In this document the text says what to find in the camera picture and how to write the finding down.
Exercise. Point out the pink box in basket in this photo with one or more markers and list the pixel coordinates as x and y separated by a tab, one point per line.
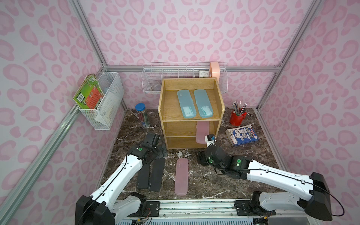
215	70

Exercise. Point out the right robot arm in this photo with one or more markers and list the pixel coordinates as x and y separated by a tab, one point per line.
304	193

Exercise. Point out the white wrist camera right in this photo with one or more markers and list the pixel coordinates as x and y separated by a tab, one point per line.
210	140

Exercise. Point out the pink pencil case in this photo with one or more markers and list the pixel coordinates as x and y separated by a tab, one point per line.
181	177
202	130

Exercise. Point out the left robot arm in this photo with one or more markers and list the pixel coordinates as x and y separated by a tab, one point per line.
102	206

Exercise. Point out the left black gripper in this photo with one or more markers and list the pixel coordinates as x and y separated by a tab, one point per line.
157	146

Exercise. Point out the white mesh side basket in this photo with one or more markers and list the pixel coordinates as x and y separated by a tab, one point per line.
102	118

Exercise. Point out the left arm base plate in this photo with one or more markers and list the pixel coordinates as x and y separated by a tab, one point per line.
152	208

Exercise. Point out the blue white booklet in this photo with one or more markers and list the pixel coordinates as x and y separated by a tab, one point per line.
241	135

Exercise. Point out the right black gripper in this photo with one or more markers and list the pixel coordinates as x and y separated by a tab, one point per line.
202	158

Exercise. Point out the wooden three-tier shelf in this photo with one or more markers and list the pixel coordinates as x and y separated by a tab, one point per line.
180	133

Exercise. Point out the small white card in basket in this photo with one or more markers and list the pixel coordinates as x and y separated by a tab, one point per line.
204	73

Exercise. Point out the red pencil cup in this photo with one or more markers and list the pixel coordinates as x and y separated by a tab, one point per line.
236	120

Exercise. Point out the green red book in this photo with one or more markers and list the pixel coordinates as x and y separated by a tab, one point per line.
89	95

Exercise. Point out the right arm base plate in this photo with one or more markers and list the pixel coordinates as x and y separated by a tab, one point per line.
248	208

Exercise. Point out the teal pencil case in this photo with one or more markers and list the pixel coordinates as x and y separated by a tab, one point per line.
203	103
186	103

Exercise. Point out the blue-capped pencil tube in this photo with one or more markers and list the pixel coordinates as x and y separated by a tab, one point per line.
142	114

